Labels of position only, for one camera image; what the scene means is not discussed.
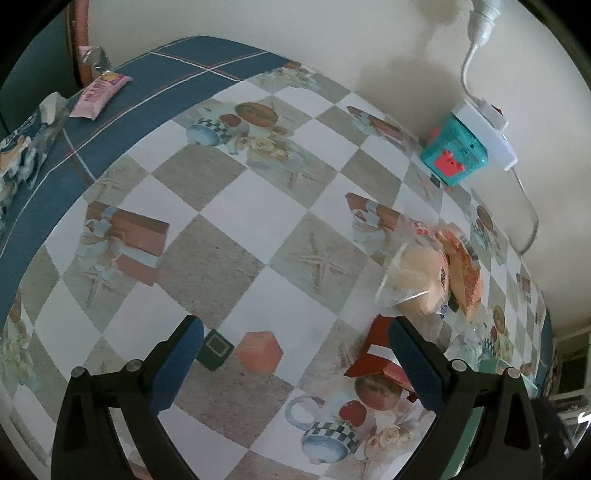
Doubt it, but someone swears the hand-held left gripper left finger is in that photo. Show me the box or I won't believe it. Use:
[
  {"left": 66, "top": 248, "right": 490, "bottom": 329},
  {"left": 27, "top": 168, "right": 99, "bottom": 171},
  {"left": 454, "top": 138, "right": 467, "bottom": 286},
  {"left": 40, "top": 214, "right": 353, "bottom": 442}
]
[{"left": 51, "top": 315, "right": 205, "bottom": 480}]

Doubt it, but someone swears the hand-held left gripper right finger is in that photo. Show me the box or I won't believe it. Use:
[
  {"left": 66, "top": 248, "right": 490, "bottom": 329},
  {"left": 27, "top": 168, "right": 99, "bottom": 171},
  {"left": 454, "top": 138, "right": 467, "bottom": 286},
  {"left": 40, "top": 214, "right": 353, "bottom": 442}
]
[{"left": 389, "top": 316, "right": 543, "bottom": 480}]

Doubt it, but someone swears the red snack box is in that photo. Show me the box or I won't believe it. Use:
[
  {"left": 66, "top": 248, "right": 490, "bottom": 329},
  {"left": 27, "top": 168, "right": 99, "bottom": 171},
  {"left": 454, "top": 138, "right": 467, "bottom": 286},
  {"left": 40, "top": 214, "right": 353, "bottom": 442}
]
[{"left": 344, "top": 315, "right": 419, "bottom": 402}]

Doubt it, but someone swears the green printed box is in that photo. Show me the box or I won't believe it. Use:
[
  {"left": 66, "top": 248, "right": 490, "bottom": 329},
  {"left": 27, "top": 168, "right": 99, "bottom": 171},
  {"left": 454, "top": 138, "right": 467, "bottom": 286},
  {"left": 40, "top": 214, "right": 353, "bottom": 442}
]
[{"left": 457, "top": 411, "right": 492, "bottom": 472}]

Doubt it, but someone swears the clear bread packet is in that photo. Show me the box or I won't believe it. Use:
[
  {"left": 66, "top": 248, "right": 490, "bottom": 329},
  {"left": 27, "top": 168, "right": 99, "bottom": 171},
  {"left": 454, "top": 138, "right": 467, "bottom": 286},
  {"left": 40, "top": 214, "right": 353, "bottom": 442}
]
[{"left": 374, "top": 219, "right": 451, "bottom": 319}]

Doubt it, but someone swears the orange red snack packet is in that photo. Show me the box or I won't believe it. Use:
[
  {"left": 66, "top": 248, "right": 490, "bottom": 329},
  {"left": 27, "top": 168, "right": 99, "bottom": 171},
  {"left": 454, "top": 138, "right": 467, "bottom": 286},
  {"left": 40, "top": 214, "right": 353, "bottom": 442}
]
[{"left": 436, "top": 228, "right": 483, "bottom": 321}]

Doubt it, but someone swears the checkered printed tablecloth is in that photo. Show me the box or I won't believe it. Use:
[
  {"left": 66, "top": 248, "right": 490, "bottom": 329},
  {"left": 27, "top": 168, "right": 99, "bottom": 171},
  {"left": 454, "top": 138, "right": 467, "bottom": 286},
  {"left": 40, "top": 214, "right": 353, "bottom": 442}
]
[{"left": 0, "top": 37, "right": 555, "bottom": 480}]

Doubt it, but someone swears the white shelf unit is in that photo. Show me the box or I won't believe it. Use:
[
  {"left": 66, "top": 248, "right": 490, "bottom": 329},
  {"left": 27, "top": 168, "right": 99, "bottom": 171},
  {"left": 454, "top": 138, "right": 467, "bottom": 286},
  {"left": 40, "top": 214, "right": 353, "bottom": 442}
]
[{"left": 551, "top": 332, "right": 591, "bottom": 416}]

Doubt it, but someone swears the teal toy box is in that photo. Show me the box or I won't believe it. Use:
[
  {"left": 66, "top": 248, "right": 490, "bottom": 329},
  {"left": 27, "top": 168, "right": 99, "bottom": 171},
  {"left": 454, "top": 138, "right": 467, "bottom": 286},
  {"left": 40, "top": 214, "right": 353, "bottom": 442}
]
[{"left": 420, "top": 112, "right": 489, "bottom": 188}]

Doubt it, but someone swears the white power strip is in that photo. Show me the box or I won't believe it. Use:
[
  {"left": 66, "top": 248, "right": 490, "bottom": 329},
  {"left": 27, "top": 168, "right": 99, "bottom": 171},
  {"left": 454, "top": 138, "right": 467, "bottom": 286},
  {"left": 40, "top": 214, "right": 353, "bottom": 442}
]
[{"left": 451, "top": 99, "right": 518, "bottom": 171}]

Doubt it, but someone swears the blue white crumpled package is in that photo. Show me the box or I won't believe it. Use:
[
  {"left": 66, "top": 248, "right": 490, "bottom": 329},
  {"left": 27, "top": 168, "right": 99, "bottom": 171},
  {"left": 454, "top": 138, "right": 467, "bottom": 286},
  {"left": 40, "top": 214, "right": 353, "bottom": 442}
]
[{"left": 0, "top": 92, "right": 70, "bottom": 222}]

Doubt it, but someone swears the pink snack packet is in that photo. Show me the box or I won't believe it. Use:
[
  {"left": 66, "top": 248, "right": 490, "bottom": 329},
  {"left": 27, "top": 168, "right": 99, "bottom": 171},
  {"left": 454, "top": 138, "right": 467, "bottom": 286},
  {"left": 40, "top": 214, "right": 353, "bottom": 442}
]
[{"left": 69, "top": 74, "right": 132, "bottom": 121}]

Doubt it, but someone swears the silver candy wrapper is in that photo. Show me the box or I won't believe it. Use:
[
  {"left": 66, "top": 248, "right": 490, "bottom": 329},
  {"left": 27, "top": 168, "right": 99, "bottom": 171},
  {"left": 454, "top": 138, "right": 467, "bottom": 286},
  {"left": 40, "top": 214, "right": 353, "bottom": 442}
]
[{"left": 79, "top": 46, "right": 109, "bottom": 79}]

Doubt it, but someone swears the dark green chair back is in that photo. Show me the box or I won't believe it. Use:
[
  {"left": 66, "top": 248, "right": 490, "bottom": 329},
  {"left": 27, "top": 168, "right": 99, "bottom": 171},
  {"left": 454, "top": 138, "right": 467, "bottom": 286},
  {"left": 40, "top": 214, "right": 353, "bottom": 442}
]
[{"left": 0, "top": 18, "right": 81, "bottom": 134}]

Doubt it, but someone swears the thin white cable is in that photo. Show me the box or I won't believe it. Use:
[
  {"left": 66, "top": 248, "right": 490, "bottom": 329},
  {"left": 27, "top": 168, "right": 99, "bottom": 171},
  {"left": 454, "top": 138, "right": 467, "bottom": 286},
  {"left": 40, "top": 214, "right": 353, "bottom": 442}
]
[{"left": 510, "top": 166, "right": 541, "bottom": 256}]

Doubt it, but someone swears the thick white power cable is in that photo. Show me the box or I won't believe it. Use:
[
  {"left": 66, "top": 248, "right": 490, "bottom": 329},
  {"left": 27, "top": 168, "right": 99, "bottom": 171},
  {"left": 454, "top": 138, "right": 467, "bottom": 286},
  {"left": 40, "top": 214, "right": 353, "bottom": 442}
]
[{"left": 461, "top": 41, "right": 483, "bottom": 104}]

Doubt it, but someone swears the brown chair frame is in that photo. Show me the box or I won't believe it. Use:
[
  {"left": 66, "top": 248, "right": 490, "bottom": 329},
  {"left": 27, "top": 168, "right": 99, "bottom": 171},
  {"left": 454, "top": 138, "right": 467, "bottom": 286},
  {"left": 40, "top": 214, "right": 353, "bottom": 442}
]
[{"left": 67, "top": 0, "right": 95, "bottom": 88}]

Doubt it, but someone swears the white wall plug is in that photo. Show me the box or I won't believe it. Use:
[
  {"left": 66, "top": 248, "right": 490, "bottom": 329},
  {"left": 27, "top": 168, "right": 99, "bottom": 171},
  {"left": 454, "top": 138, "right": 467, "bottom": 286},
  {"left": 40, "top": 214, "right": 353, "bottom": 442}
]
[{"left": 468, "top": 0, "right": 502, "bottom": 47}]

